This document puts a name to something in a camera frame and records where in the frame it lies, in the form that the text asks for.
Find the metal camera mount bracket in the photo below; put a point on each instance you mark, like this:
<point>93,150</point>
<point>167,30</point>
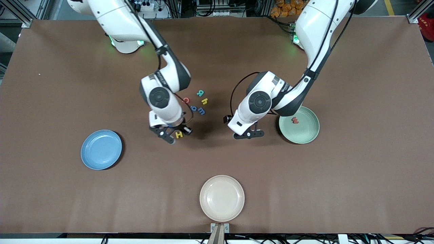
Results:
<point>219,230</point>

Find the orange packets pile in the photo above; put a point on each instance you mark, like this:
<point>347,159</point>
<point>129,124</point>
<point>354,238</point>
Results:
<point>284,8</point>

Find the red object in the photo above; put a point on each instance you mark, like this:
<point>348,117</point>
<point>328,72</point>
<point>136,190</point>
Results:
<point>426,23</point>

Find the blue foam lowercase m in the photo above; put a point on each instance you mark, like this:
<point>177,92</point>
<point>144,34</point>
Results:
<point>201,111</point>

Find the blue plate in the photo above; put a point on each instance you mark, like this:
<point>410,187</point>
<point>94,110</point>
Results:
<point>101,149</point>

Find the aluminium frame profile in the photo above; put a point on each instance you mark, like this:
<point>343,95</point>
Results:
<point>23,17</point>
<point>418,12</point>

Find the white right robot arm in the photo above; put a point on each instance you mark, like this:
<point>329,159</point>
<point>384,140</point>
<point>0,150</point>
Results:
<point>118,20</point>

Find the green plate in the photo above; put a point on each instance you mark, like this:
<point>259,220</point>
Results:
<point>301,132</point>

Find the white power strip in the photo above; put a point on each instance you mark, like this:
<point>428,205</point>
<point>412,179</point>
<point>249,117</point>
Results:
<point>145,6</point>

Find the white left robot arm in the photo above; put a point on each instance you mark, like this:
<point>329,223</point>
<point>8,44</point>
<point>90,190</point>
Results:
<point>315,27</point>

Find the beige plate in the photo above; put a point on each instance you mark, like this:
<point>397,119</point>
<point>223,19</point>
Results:
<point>222,198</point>

